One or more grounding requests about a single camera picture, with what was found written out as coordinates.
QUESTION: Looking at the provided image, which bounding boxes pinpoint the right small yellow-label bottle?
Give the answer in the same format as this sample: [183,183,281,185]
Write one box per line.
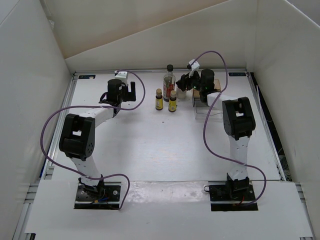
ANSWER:
[168,90,177,113]

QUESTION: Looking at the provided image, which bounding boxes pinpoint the white powder jar black cap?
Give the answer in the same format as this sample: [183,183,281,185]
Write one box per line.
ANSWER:
[176,86,187,100]

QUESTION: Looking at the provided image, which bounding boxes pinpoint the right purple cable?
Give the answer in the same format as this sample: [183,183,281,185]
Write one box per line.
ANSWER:
[194,50,267,205]

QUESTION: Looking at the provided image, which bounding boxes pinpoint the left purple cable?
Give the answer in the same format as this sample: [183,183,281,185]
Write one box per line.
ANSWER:
[39,70,147,210]

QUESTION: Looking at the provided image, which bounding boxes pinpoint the left small yellow-label bottle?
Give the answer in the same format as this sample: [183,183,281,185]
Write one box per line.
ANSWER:
[155,88,163,111]

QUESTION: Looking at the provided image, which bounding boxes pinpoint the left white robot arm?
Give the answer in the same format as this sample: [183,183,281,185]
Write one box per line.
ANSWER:
[59,78,136,200]

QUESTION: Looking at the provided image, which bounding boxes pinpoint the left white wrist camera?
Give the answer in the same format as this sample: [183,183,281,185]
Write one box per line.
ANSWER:
[114,70,129,84]

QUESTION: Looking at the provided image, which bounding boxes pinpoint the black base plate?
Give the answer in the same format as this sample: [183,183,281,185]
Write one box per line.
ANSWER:
[203,183,259,212]
[73,182,121,210]

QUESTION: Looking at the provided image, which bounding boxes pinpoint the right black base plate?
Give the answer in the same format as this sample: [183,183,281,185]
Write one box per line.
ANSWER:
[203,183,259,212]

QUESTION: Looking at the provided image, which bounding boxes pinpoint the purple cable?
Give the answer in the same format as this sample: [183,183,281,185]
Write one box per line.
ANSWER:
[194,50,267,205]
[39,70,147,210]

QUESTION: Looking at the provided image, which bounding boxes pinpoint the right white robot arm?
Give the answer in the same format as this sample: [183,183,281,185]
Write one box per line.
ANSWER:
[176,69,256,200]

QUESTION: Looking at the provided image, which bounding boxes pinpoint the tiered clear condiment rack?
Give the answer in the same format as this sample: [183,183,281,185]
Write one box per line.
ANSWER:
[192,89,223,122]

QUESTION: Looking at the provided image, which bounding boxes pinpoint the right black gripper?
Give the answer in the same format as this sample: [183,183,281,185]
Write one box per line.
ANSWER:
[176,69,204,93]

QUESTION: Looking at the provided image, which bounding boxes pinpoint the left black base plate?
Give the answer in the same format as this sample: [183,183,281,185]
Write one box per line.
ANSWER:
[73,182,121,210]

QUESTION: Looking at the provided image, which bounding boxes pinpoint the tall clear chili bottle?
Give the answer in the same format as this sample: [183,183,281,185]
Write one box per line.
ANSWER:
[163,64,176,102]

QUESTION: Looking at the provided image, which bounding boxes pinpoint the small yellow-label bottle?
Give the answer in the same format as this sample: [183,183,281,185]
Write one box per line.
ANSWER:
[155,88,163,111]
[168,90,177,113]

